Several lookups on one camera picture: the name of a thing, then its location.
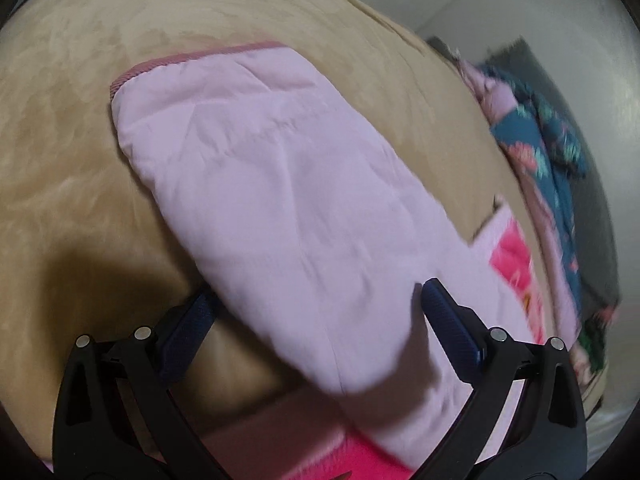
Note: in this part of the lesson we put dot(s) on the grey quilted headboard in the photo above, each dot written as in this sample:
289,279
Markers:
595,240

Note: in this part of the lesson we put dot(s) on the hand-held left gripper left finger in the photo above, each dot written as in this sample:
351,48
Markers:
187,331

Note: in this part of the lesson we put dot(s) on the teal floral quilt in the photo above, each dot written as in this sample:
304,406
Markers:
520,135

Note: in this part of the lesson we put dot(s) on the light pink padded jacket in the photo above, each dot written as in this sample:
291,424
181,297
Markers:
275,185

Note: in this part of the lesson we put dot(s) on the beige bed cover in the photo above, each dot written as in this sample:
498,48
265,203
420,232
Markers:
75,110

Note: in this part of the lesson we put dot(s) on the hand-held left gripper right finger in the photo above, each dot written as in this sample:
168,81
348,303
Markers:
450,325

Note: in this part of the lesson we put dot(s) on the pink printed blanket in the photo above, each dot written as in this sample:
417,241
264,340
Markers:
510,260

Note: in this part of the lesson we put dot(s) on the pile of folded clothes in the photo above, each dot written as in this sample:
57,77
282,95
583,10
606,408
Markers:
595,350

